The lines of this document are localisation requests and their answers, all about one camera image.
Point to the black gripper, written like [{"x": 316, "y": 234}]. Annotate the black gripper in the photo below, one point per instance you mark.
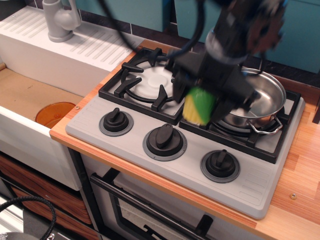
[{"x": 226, "y": 82}]

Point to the black right burner grate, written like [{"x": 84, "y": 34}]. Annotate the black right burner grate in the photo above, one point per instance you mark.
[{"x": 262, "y": 146}]

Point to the orange plastic plate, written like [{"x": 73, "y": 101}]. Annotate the orange plastic plate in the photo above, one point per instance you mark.
[{"x": 51, "y": 114}]

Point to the black left stove knob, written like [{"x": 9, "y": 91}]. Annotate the black left stove knob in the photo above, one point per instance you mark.
[{"x": 116, "y": 123}]

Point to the black stove knob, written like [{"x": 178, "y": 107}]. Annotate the black stove knob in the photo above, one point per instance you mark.
[
  {"x": 164, "y": 143},
  {"x": 220, "y": 166},
  {"x": 116, "y": 123}
]

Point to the grey toy faucet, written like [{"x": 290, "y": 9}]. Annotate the grey toy faucet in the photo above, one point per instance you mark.
[{"x": 60, "y": 22}]

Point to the oven door with black handle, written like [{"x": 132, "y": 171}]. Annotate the oven door with black handle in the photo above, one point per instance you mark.
[{"x": 107, "y": 183}]

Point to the white toy sink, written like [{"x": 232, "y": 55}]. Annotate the white toy sink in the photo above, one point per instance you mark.
[{"x": 36, "y": 72}]

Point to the black middle stove knob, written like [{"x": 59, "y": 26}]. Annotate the black middle stove knob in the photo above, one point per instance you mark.
[{"x": 164, "y": 143}]

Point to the black right stove knob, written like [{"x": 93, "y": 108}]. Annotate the black right stove knob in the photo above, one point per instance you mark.
[{"x": 220, "y": 166}]

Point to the stainless steel pot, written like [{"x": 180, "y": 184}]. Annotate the stainless steel pot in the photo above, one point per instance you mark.
[{"x": 262, "y": 115}]

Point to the black left burner grate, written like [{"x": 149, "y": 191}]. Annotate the black left burner grate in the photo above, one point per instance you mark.
[{"x": 144, "y": 85}]

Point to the grey toy stove top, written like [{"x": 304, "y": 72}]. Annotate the grey toy stove top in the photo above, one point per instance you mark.
[{"x": 250, "y": 193}]

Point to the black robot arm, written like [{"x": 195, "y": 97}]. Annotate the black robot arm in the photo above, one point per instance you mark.
[{"x": 244, "y": 27}]

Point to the black burner grate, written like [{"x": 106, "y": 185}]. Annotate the black burner grate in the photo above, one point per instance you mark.
[
  {"x": 144, "y": 85},
  {"x": 262, "y": 146}
]

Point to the wooden drawer fronts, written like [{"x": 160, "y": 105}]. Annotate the wooden drawer fronts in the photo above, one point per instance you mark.
[{"x": 19, "y": 180}]

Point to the green yellow toy corncob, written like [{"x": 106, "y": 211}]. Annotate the green yellow toy corncob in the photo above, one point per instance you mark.
[{"x": 198, "y": 106}]

